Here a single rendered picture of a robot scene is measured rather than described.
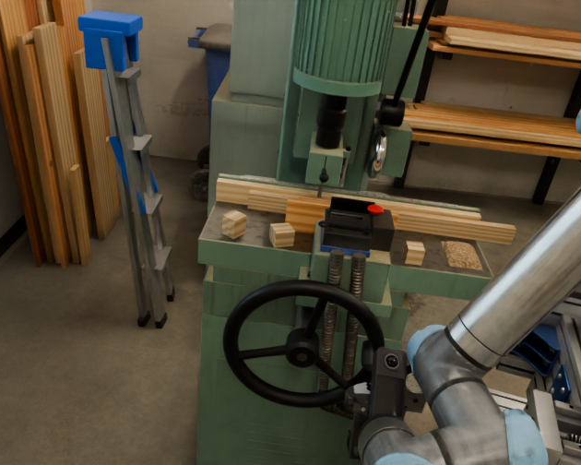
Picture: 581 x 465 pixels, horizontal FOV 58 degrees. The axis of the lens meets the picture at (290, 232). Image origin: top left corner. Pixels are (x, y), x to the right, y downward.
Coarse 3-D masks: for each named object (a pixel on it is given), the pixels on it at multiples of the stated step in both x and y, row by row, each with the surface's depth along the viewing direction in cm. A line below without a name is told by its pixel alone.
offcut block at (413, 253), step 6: (408, 246) 105; (414, 246) 105; (420, 246) 105; (408, 252) 104; (414, 252) 104; (420, 252) 104; (408, 258) 105; (414, 258) 105; (420, 258) 105; (414, 264) 106; (420, 264) 105
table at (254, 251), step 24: (216, 216) 114; (264, 216) 116; (216, 240) 105; (240, 240) 106; (264, 240) 107; (312, 240) 110; (408, 240) 114; (432, 240) 115; (456, 240) 117; (216, 264) 108; (240, 264) 107; (264, 264) 107; (288, 264) 106; (408, 264) 106; (432, 264) 107; (408, 288) 107; (432, 288) 106; (456, 288) 106; (480, 288) 106; (384, 312) 99
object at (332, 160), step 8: (312, 136) 116; (312, 144) 111; (312, 152) 107; (320, 152) 107; (328, 152) 107; (336, 152) 108; (312, 160) 107; (320, 160) 107; (328, 160) 107; (336, 160) 107; (312, 168) 108; (320, 168) 108; (328, 168) 108; (336, 168) 108; (312, 176) 109; (336, 176) 109; (320, 184) 110; (328, 184) 110; (336, 184) 109
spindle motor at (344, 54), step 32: (320, 0) 91; (352, 0) 89; (384, 0) 91; (320, 32) 93; (352, 32) 92; (384, 32) 95; (320, 64) 95; (352, 64) 94; (384, 64) 99; (352, 96) 97
